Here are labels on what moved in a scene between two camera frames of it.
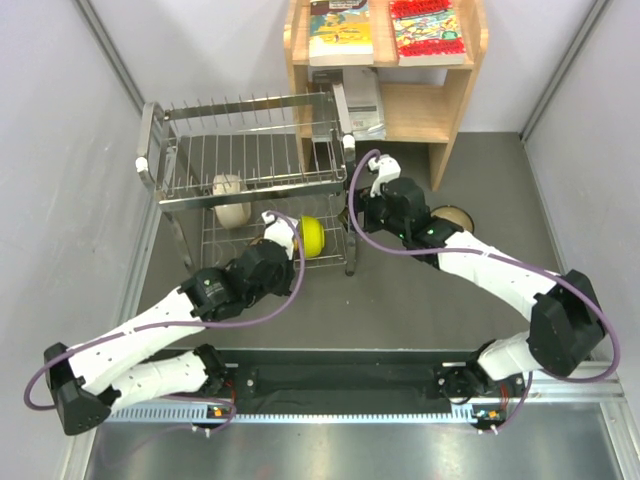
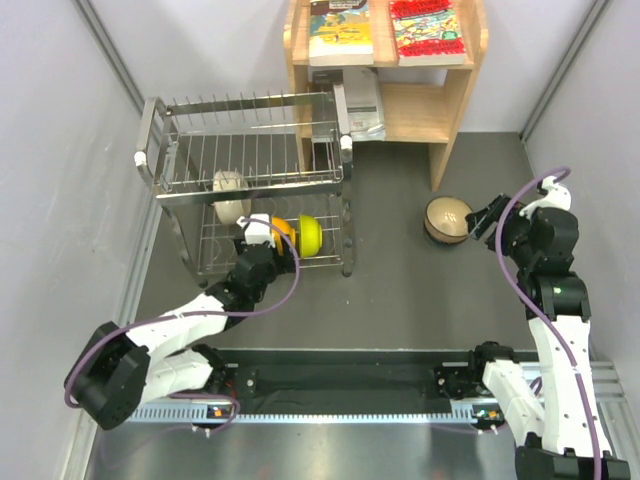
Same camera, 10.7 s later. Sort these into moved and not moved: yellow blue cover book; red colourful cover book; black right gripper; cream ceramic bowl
Moved: black right gripper
Not moved: cream ceramic bowl; yellow blue cover book; red colourful cover book
